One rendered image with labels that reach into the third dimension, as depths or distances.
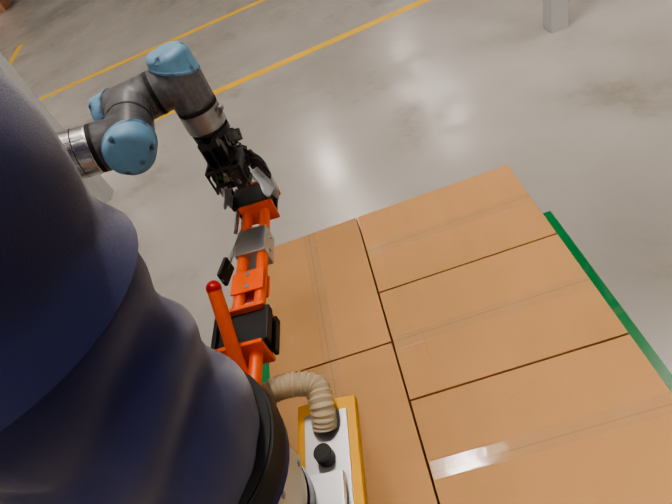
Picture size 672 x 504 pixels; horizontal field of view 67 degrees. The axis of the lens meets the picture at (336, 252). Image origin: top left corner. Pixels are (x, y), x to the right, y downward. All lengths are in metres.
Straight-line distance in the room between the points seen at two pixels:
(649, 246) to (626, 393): 1.12
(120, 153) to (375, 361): 0.99
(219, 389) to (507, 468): 0.95
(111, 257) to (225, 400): 0.19
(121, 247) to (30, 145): 0.09
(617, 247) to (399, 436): 1.40
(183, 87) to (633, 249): 1.98
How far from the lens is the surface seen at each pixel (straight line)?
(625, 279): 2.33
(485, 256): 1.70
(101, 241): 0.38
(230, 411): 0.51
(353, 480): 0.79
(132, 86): 0.93
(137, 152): 0.80
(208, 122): 0.94
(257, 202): 1.05
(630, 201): 2.64
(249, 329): 0.83
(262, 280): 0.89
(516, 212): 1.82
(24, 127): 0.36
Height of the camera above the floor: 1.81
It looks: 43 degrees down
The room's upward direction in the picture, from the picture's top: 25 degrees counter-clockwise
